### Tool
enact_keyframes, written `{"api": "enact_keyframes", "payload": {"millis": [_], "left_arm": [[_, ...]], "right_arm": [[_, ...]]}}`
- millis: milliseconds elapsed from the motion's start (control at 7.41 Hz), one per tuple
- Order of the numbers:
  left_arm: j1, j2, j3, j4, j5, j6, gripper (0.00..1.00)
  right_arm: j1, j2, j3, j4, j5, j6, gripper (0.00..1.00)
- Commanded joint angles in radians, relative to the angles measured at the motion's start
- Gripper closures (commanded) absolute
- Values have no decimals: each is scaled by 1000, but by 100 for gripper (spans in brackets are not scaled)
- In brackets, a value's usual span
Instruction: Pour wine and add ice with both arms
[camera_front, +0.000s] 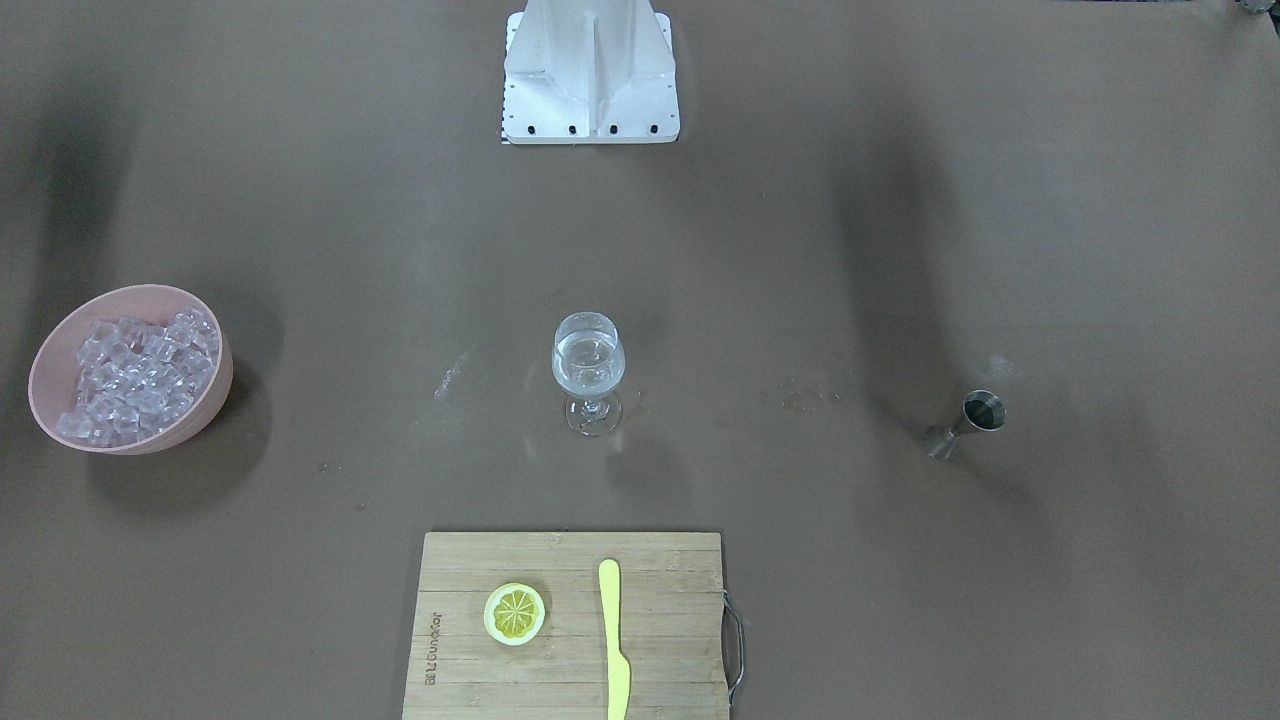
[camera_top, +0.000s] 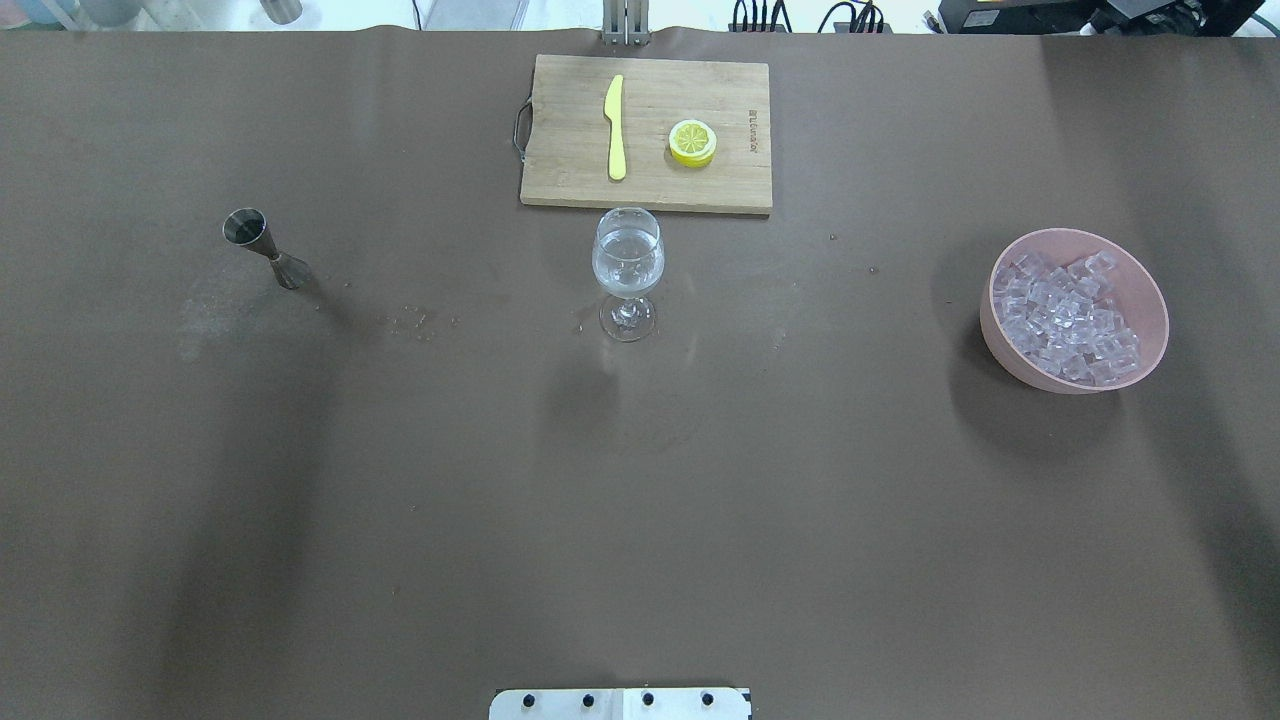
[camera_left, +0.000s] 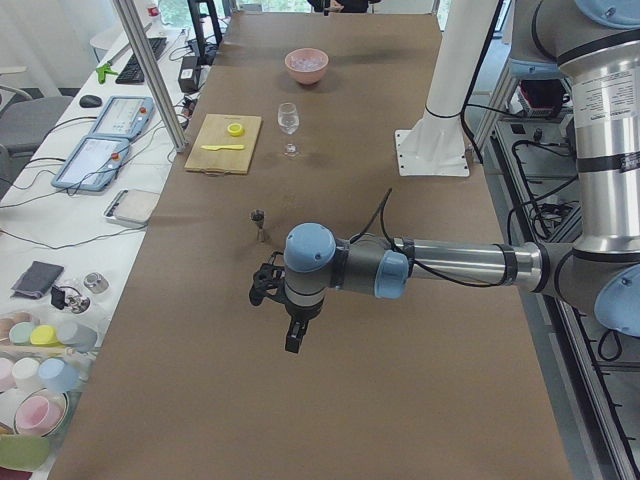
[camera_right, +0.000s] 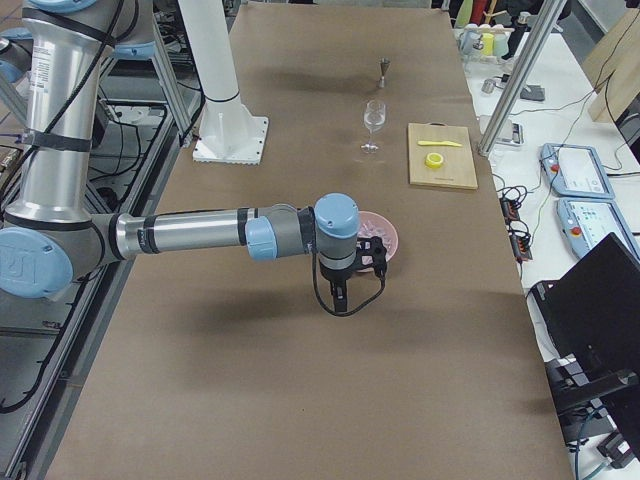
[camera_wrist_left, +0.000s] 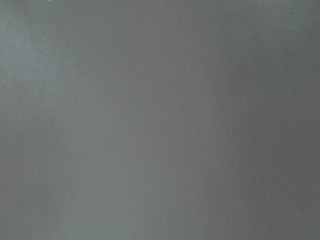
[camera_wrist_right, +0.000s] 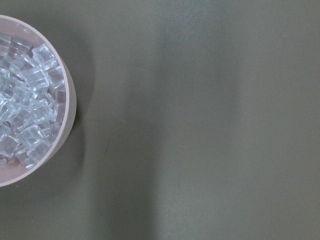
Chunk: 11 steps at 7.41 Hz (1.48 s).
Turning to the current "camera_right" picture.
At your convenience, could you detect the teach pendant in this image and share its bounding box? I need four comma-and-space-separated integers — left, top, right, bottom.
540, 143, 615, 200
556, 197, 639, 259

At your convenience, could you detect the white pedestal column base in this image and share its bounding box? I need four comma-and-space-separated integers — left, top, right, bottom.
179, 0, 269, 165

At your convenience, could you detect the bamboo cutting board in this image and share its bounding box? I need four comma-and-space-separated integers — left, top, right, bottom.
407, 123, 478, 190

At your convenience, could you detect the clear wine glass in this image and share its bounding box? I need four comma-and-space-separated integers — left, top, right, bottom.
361, 100, 386, 153

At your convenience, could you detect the yellow plastic knife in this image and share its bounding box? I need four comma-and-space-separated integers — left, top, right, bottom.
416, 140, 463, 148

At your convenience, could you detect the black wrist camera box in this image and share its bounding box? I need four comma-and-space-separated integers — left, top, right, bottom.
354, 236, 387, 279

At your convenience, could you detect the lower teach pendant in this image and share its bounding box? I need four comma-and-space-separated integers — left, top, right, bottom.
556, 197, 639, 259

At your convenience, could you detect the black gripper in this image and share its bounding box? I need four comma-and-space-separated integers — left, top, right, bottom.
319, 257, 352, 313

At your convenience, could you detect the black laptop monitor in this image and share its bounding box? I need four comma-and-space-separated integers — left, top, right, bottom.
530, 233, 639, 380

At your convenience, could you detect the upper teach pendant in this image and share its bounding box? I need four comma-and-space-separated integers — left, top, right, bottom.
540, 143, 615, 200

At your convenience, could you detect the aluminium frame post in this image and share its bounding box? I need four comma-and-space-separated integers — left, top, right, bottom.
478, 0, 566, 157

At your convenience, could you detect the pink bowl of ice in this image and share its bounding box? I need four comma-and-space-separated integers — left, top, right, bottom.
358, 211, 399, 262

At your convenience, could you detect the steel jigger measuring cup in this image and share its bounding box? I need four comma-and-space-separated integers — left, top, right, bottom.
377, 57, 390, 89

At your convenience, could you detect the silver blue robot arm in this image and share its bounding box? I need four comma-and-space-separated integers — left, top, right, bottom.
1, 1, 365, 317

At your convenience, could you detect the yellow lemon slice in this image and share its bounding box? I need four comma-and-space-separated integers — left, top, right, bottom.
424, 152, 445, 169

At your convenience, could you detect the wooden board upright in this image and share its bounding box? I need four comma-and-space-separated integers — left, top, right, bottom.
582, 1, 639, 123

